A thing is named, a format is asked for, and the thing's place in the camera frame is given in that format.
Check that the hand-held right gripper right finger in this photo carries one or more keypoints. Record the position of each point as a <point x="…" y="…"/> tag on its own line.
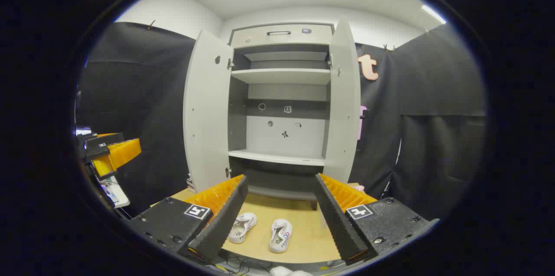
<point x="340" y="224"/>

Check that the white cabinet door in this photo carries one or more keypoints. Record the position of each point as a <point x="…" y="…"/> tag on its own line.
<point x="344" y="102"/>
<point x="208" y="115"/>

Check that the pink green plush toy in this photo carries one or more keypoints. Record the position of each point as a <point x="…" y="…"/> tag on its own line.
<point x="359" y="187"/>

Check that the grey white shoe cabinet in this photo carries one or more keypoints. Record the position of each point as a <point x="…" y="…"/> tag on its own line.
<point x="282" y="76"/>

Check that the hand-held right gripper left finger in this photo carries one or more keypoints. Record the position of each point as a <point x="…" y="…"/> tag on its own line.
<point x="225" y="219"/>

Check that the white sports shoe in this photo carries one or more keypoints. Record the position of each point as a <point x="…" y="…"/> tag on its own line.
<point x="240" y="227"/>
<point x="281" y="235"/>

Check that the white cabinet drawer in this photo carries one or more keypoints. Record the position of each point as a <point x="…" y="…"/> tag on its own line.
<point x="260" y="37"/>

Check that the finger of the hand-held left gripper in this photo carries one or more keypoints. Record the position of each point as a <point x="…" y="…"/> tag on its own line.
<point x="104" y="165"/>
<point x="123" y="152"/>

